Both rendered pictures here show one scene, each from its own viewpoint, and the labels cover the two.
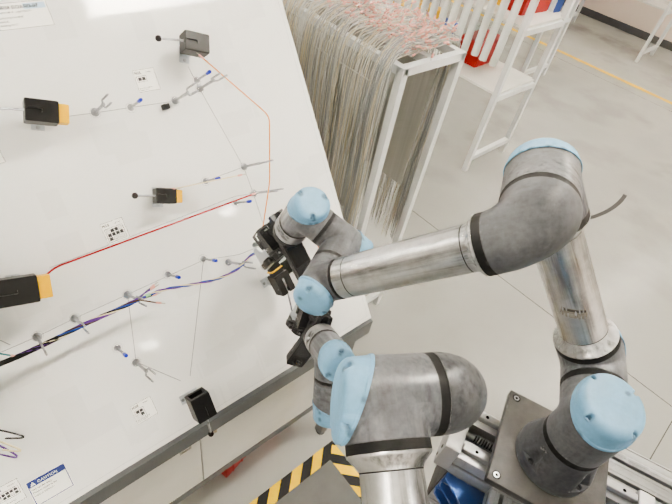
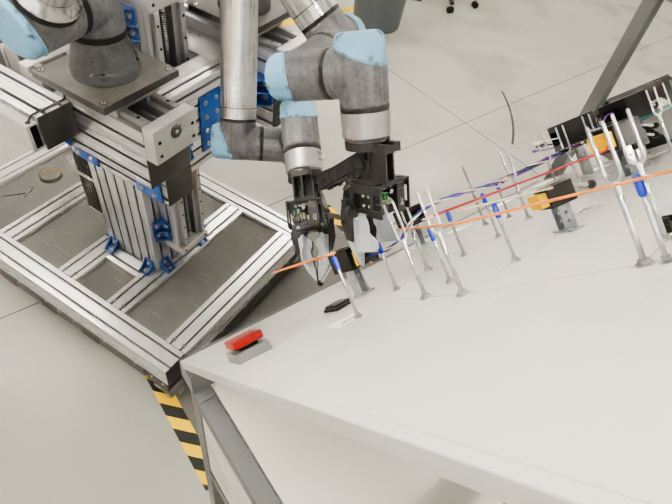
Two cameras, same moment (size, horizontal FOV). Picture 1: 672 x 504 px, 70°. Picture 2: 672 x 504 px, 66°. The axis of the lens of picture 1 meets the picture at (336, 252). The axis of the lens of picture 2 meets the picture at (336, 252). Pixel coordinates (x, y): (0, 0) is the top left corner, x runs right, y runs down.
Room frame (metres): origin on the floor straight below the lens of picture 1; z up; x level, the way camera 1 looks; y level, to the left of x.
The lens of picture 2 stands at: (1.45, 0.15, 1.81)
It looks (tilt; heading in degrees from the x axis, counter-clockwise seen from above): 48 degrees down; 185
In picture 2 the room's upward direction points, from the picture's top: 11 degrees clockwise
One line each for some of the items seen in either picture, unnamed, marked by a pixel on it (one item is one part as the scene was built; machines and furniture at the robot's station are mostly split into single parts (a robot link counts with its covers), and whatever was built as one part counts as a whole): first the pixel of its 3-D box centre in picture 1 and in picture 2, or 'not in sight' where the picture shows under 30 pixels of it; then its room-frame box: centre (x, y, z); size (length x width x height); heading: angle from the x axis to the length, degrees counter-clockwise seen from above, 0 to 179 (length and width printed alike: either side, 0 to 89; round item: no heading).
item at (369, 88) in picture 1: (294, 133); not in sight; (2.10, 0.33, 0.78); 1.39 x 0.45 x 1.56; 51
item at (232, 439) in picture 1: (277, 403); not in sight; (0.77, 0.08, 0.60); 0.55 x 0.03 x 0.39; 139
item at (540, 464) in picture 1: (564, 447); (102, 48); (0.49, -0.52, 1.21); 0.15 x 0.15 x 0.10
